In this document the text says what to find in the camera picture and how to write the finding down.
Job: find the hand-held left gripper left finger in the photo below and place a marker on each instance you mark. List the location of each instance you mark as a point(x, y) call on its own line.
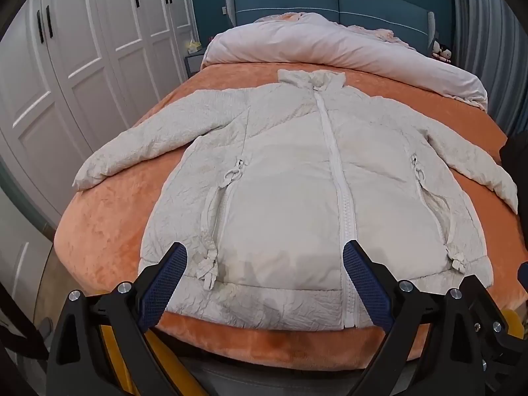
point(163, 284)

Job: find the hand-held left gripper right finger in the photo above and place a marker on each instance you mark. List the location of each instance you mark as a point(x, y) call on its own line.
point(365, 284)

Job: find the white puffer jacket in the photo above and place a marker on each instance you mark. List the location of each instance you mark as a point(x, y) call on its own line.
point(284, 198)

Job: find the orange plush bed blanket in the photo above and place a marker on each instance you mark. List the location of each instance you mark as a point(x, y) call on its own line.
point(103, 231)

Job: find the dark cloth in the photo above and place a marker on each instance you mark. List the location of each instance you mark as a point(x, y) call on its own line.
point(515, 152)

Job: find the grey nightstand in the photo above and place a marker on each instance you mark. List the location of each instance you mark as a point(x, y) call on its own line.
point(194, 65)

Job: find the yellow tissue box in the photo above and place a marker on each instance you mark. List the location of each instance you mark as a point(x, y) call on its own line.
point(193, 46)

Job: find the plush toy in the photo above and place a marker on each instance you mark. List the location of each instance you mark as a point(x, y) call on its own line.
point(440, 52)

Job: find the white panelled wardrobe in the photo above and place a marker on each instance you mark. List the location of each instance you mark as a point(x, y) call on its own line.
point(82, 49)

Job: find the pale pink duvet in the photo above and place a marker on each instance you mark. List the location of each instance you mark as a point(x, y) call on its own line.
point(313, 41)

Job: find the grey curtain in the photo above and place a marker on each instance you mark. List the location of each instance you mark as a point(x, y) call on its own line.
point(482, 29)

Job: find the blue padded headboard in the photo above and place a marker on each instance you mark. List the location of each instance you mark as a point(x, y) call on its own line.
point(288, 0)

